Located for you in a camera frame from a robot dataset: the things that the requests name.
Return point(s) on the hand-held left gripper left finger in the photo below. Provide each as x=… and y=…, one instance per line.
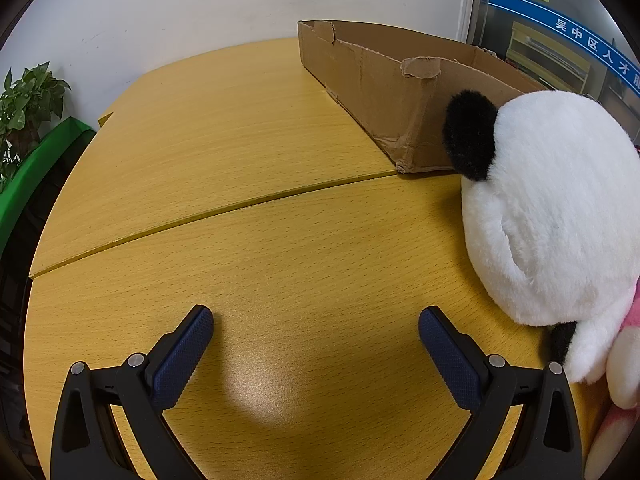
x=182, y=355

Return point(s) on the blue window sign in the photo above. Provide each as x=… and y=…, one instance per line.
x=575, y=27

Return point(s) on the green potted plant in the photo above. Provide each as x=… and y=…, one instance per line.
x=30, y=100

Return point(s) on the brown cardboard box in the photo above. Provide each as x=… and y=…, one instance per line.
x=370, y=90

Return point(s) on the pink plush toy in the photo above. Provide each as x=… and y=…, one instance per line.
x=625, y=365

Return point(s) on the white panda plush toy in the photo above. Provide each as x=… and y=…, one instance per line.
x=550, y=210

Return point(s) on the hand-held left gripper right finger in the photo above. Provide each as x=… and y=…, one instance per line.
x=450, y=355

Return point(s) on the green hoop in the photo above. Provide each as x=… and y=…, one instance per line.
x=45, y=155

